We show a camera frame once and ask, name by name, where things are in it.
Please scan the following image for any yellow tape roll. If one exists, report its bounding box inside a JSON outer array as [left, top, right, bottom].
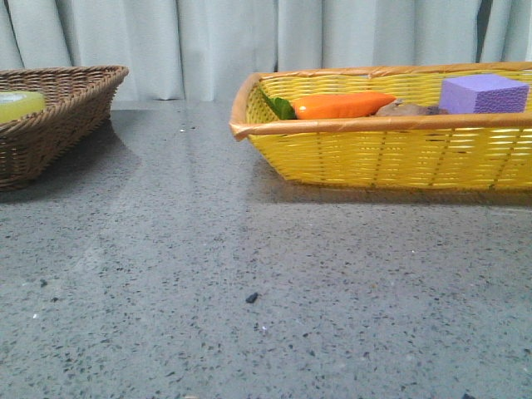
[[0, 91, 46, 123]]

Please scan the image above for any small black debris piece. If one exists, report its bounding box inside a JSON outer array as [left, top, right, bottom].
[[245, 293, 259, 303]]

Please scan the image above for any orange toy carrot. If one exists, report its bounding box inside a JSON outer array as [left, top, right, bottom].
[[260, 90, 396, 120]]

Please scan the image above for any brown object in basket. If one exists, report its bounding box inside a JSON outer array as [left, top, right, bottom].
[[374, 99, 449, 117]]

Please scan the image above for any white curtain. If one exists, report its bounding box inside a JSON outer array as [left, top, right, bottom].
[[1, 1, 531, 101]]

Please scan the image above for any brown wicker basket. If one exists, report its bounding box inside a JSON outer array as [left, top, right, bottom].
[[1, 66, 129, 191]]

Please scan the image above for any yellow woven basket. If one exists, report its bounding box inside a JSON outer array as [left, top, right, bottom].
[[229, 62, 531, 191]]

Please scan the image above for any purple foam block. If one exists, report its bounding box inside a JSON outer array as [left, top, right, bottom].
[[439, 74, 530, 114]]

